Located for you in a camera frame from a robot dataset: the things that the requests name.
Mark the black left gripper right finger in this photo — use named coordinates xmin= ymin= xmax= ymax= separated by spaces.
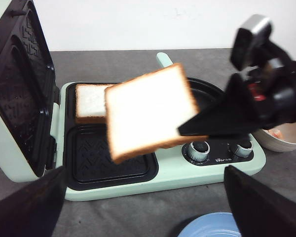
xmin=223 ymin=165 xmax=296 ymax=237

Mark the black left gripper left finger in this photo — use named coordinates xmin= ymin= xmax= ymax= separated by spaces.
xmin=0 ymin=166 xmax=66 ymax=237

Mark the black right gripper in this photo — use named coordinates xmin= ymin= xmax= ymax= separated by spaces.
xmin=178 ymin=39 xmax=296 ymax=136

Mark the white bread slice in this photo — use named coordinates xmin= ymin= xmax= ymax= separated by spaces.
xmin=105 ymin=63 xmax=207 ymax=164
xmin=75 ymin=84 xmax=113 ymax=124

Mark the breakfast maker hinged lid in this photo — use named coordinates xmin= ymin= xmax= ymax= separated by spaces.
xmin=0 ymin=0 xmax=60 ymax=182

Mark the pink shrimp in bowl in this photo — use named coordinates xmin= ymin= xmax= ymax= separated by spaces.
xmin=266 ymin=128 xmax=284 ymax=140

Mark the mint green breakfast maker base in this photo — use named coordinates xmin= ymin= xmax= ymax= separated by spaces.
xmin=53 ymin=82 xmax=266 ymax=201

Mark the right silver control knob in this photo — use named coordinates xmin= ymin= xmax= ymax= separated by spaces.
xmin=234 ymin=141 xmax=253 ymax=158

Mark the silver control knob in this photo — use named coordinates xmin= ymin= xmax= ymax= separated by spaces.
xmin=187 ymin=141 xmax=210 ymax=162
xmin=234 ymin=141 xmax=253 ymax=158

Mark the blue plate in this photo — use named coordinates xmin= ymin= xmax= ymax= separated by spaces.
xmin=178 ymin=212 xmax=242 ymax=237

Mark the left silver control knob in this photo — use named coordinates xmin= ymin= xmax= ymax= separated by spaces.
xmin=187 ymin=141 xmax=210 ymax=162

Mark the beige ribbed bowl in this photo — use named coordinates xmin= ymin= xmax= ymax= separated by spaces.
xmin=253 ymin=122 xmax=296 ymax=153

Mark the black frying pan mint handle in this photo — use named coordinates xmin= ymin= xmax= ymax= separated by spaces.
xmin=156 ymin=52 xmax=223 ymax=110

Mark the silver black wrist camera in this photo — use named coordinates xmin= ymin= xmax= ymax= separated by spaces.
xmin=230 ymin=14 xmax=272 ymax=71

